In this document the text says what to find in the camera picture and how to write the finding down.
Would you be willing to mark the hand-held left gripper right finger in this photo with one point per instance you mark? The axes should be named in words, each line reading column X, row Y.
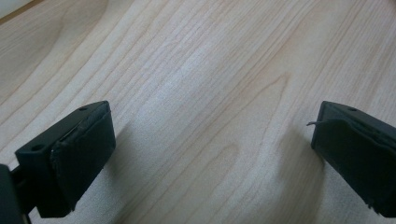
column 358, row 149

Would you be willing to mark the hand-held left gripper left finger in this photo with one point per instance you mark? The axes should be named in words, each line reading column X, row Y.
column 77, row 155

